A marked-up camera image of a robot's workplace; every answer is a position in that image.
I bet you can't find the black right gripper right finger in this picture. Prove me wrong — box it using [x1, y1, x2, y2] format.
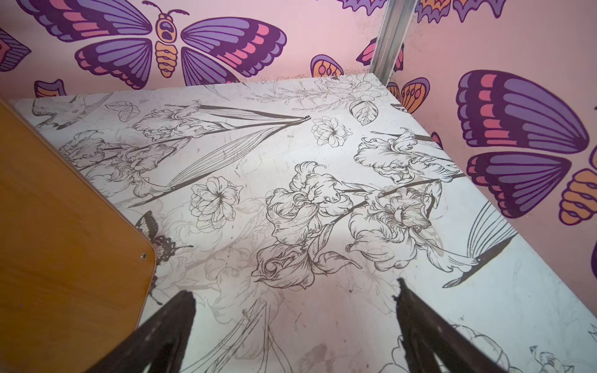
[393, 278, 504, 373]

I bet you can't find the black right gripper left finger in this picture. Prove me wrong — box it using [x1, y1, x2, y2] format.
[87, 291, 196, 372]

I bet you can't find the wooden tiered shelf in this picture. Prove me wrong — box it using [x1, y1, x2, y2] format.
[1, 104, 155, 372]

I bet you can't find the aluminium frame post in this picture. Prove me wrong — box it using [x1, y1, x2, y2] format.
[369, 0, 417, 85]

